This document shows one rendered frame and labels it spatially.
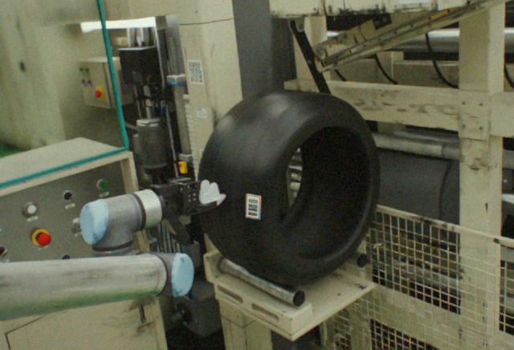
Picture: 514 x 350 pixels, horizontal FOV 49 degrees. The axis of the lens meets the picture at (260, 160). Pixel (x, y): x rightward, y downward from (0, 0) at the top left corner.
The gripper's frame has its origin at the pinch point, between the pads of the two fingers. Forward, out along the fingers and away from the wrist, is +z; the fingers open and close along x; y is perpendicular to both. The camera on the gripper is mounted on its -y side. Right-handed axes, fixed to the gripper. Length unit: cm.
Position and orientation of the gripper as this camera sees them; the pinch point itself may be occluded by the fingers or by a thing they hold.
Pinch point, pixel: (221, 199)
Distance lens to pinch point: 148.7
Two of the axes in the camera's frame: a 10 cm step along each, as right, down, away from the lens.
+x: -6.6, -1.5, 7.3
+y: -0.2, -9.8, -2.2
